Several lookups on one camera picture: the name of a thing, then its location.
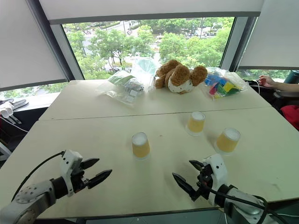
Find yellow paper cup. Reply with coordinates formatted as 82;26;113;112
214;127;242;156
131;132;151;161
185;111;206;137

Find bag of colourful pieces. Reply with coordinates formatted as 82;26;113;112
201;67;250;102

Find black flat tools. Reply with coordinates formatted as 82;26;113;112
0;98;29;125

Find bystander bare hand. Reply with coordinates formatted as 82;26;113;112
258;75;278;88

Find clear bag with teal contents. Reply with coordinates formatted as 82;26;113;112
131;56;157;92

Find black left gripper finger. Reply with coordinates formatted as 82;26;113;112
87;169;113;189
80;158;100;170

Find white plastic holder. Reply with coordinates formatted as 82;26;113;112
0;101;15;118

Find red cloth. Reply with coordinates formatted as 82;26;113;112
279;105;299;131

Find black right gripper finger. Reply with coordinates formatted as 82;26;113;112
189;160;206;173
172;172;202;202

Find brown teddy bear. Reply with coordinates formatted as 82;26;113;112
154;59;209;95

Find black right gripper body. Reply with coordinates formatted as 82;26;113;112
196;164;214;201

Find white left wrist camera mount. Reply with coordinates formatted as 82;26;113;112
59;149;84;196

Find bag of green grey items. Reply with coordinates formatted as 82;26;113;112
96;70;150;108

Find black chair armrest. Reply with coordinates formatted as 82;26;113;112
272;90;299;100

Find dark green cylinder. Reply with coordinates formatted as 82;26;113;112
283;69;299;84

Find white roller blind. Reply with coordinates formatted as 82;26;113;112
38;0;264;25
236;0;299;70
0;0;69;92

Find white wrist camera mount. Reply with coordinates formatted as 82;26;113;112
202;153;228;206
59;149;84;196

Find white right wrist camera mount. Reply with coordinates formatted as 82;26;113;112
202;153;228;206

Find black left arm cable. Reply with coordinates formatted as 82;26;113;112
11;151;65;202

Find white cord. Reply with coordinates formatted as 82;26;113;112
0;116;29;133

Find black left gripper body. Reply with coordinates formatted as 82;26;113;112
71;162;90;194

